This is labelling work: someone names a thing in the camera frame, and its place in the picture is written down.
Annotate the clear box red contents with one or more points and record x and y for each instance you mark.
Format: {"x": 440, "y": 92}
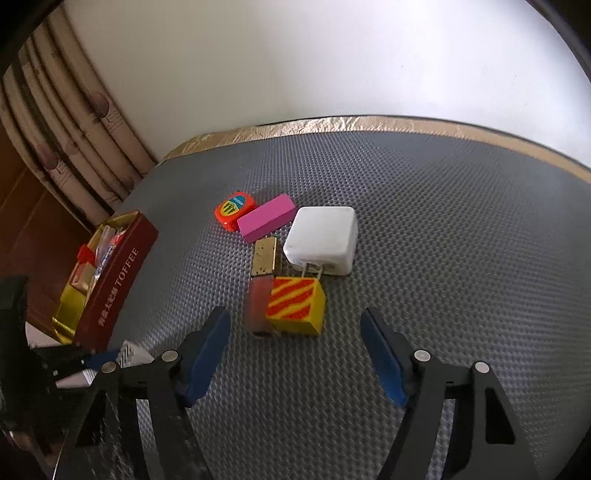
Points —
{"x": 106, "y": 234}

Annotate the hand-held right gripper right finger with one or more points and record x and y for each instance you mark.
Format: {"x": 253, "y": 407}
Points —
{"x": 385, "y": 360}

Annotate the white charger plug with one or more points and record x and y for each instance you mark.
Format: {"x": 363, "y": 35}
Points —
{"x": 321, "y": 237}

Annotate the orange tape measure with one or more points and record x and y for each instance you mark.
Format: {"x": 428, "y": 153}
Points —
{"x": 231, "y": 210}

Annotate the tall gold block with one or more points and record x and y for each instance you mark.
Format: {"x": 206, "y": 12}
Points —
{"x": 84, "y": 274}

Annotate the black white zigzag block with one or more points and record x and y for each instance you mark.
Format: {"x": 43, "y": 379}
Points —
{"x": 136, "y": 356}

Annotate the speckled gold block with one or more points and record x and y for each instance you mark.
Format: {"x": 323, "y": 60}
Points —
{"x": 264, "y": 256}

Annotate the clear box blue red label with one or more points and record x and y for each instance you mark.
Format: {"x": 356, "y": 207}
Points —
{"x": 105, "y": 258}

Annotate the red tin box gold inside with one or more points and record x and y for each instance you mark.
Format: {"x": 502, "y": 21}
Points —
{"x": 115, "y": 286}

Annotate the beige leaf-print curtain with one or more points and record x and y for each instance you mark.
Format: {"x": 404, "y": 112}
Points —
{"x": 69, "y": 129}

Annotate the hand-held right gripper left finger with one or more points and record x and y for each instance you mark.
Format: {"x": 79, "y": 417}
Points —
{"x": 205, "y": 355}

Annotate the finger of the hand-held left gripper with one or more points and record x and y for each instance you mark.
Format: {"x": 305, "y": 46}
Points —
{"x": 74, "y": 373}
{"x": 104, "y": 358}

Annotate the yellow red striped block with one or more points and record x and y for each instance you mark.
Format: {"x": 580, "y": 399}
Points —
{"x": 295, "y": 304}

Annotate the brown wooden door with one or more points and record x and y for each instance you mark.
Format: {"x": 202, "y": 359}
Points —
{"x": 27, "y": 221}

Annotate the grey mesh mat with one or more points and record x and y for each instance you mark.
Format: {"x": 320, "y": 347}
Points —
{"x": 461, "y": 230}

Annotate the pink block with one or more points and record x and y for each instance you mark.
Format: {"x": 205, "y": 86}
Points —
{"x": 267, "y": 218}

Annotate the dark red block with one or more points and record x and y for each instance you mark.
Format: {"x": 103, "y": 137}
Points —
{"x": 256, "y": 304}

